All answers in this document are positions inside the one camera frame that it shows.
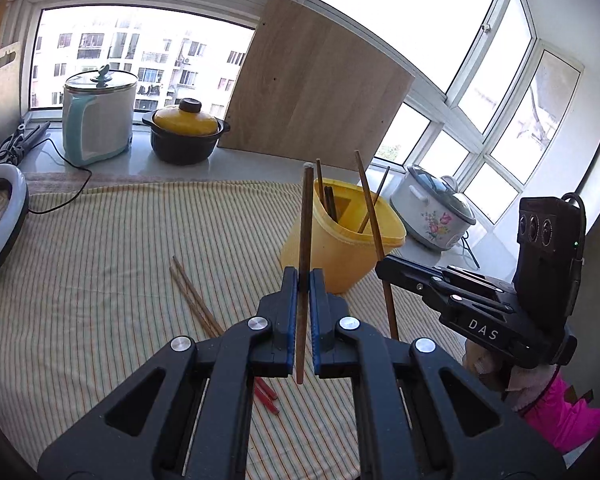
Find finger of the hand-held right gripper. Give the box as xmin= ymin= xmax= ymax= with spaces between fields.
xmin=376 ymin=255 xmax=516 ymax=311

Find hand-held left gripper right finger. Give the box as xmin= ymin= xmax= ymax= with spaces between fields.
xmin=309 ymin=267 xmax=566 ymax=480

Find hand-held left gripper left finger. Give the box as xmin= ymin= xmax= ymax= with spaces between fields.
xmin=37 ymin=266 xmax=299 ymax=480

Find yellow plastic container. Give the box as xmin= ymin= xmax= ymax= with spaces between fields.
xmin=280 ymin=178 xmax=407 ymax=295

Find brown wooden chopstick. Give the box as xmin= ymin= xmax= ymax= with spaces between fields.
xmin=355 ymin=150 xmax=400 ymax=341
xmin=295 ymin=162 xmax=315 ymax=386
xmin=357 ymin=166 xmax=391 ymax=234
xmin=316 ymin=158 xmax=331 ymax=211

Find person's right hand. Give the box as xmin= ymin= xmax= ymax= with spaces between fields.
xmin=462 ymin=337 xmax=556 ymax=411

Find white floral rice cooker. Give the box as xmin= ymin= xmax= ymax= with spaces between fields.
xmin=390 ymin=164 xmax=477 ymax=252

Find red-tipped wooden chopstick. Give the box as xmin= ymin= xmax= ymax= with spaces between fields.
xmin=172 ymin=255 xmax=279 ymax=402
xmin=169 ymin=266 xmax=281 ymax=415

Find striped cloth mat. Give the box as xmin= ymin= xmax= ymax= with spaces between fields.
xmin=0 ymin=172 xmax=473 ymax=480

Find black pot with yellow lid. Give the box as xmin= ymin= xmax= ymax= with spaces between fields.
xmin=141 ymin=98 xmax=231 ymax=166

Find large wooden board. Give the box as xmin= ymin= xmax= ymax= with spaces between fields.
xmin=217 ymin=0 xmax=416 ymax=173

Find light blue electric cooker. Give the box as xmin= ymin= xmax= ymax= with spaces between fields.
xmin=61 ymin=64 xmax=139 ymax=167

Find black tongs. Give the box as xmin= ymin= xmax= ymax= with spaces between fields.
xmin=0 ymin=121 xmax=51 ymax=163

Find grey cutting board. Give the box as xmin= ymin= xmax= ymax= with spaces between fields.
xmin=0 ymin=41 xmax=23 ymax=153

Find grey rice cooker cord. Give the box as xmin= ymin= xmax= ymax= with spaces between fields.
xmin=459 ymin=234 xmax=482 ymax=268

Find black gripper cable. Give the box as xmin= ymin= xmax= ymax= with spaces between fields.
xmin=560 ymin=192 xmax=589 ymax=261

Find white window frame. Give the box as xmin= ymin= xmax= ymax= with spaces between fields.
xmin=25 ymin=0 xmax=588 ymax=226

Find black power cable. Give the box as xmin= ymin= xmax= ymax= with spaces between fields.
xmin=27 ymin=135 xmax=93 ymax=214

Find white ring light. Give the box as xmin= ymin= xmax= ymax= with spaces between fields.
xmin=0 ymin=165 xmax=30 ymax=288

